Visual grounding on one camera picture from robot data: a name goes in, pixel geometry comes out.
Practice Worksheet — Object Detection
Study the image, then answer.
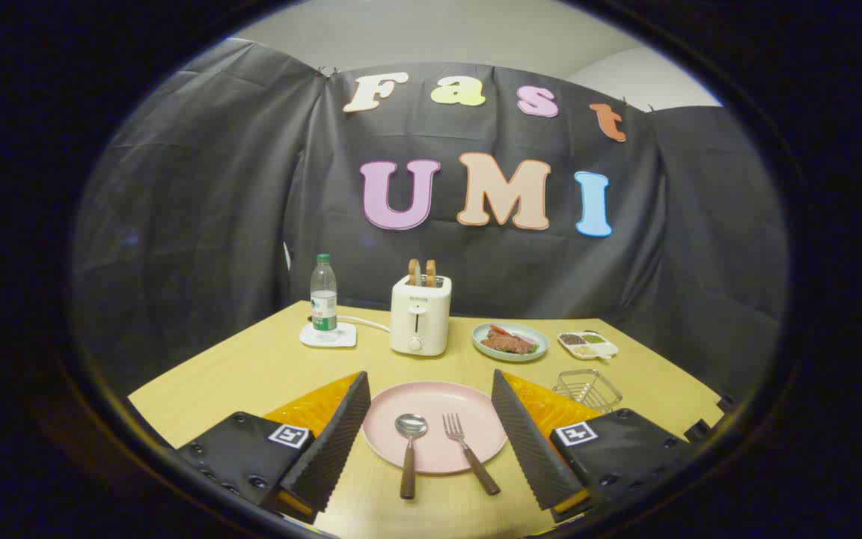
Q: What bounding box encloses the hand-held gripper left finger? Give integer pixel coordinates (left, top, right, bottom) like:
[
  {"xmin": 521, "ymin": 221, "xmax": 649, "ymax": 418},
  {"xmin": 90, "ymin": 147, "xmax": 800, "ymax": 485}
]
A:
[{"xmin": 177, "ymin": 371, "xmax": 372, "ymax": 525}]

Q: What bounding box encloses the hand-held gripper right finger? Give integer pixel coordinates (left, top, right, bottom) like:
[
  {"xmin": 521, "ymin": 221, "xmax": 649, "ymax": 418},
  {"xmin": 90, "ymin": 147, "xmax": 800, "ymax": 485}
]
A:
[{"xmin": 491, "ymin": 369, "xmax": 694, "ymax": 523}]

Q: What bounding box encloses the wooden handled metal fork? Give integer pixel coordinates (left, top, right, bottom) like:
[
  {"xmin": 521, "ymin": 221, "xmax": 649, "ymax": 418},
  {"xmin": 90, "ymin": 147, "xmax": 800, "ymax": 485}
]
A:
[{"xmin": 442, "ymin": 413, "xmax": 501, "ymax": 496}]

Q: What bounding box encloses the wooden handled metal spoon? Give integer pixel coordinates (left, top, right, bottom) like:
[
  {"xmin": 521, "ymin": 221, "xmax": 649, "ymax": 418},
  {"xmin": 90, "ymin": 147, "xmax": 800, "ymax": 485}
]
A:
[{"xmin": 394, "ymin": 413, "xmax": 429, "ymax": 500}]

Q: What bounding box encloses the pale green plate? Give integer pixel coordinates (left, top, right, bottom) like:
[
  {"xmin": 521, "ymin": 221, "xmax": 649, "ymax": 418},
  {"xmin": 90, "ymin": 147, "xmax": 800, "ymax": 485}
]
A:
[{"xmin": 471, "ymin": 323, "xmax": 549, "ymax": 363}]

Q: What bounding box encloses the pink plate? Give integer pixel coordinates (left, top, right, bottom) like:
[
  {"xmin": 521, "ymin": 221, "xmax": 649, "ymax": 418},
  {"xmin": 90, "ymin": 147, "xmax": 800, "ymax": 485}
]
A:
[{"xmin": 362, "ymin": 381, "xmax": 508, "ymax": 475}]

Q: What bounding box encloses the white square coaster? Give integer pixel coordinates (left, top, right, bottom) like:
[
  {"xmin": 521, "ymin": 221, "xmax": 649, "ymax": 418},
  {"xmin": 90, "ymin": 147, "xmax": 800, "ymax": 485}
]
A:
[{"xmin": 299, "ymin": 322, "xmax": 358, "ymax": 349}]

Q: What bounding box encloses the cooked meat with vegetables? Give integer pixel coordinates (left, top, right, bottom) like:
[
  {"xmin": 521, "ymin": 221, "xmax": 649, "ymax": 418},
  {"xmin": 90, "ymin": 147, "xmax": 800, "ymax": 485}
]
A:
[{"xmin": 480, "ymin": 326, "xmax": 538, "ymax": 355}]

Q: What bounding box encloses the white divided condiment dish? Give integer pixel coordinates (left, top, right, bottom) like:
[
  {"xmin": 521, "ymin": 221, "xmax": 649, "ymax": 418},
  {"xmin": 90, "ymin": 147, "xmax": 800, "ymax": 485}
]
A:
[{"xmin": 557, "ymin": 330, "xmax": 620, "ymax": 361}]

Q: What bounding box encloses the white toaster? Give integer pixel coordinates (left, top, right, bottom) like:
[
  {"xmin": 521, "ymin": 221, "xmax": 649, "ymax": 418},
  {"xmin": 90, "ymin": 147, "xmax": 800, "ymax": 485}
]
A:
[{"xmin": 390, "ymin": 275, "xmax": 453, "ymax": 357}]

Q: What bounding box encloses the clear plastic water bottle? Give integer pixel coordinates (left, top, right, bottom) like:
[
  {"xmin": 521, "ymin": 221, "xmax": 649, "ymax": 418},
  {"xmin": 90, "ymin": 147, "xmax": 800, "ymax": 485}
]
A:
[{"xmin": 310, "ymin": 254, "xmax": 338, "ymax": 334}]

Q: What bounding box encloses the black backdrop cloth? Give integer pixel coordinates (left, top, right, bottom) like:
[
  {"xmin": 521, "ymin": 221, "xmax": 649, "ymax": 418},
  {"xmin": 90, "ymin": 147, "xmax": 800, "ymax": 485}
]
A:
[{"xmin": 72, "ymin": 37, "xmax": 789, "ymax": 405}]

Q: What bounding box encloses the metal wire cutlery basket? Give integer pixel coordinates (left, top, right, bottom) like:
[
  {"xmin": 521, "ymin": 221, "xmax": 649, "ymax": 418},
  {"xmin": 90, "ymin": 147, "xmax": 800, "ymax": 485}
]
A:
[{"xmin": 553, "ymin": 368, "xmax": 623, "ymax": 414}]

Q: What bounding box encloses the white power cable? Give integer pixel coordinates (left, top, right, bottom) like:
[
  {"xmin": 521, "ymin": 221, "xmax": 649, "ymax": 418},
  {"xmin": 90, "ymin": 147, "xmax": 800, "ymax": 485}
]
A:
[{"xmin": 337, "ymin": 315, "xmax": 392, "ymax": 333}]

